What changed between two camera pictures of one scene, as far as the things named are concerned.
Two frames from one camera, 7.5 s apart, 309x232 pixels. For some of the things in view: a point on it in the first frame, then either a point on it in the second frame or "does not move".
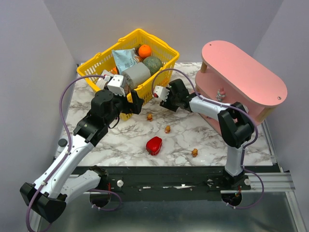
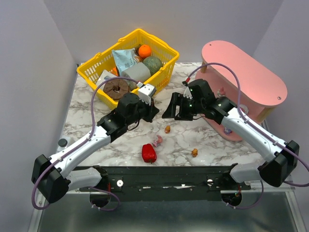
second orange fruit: (114, 71) does not move
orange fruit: (144, 51) does not move
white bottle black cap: (62, 144) does not move
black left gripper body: (134, 104) → (149, 111)
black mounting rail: (172, 182) does not move
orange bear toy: (194, 152) does not move
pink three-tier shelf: (245, 81) does not move
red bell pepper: (153, 145) → (148, 153)
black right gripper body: (169, 97) → (178, 108)
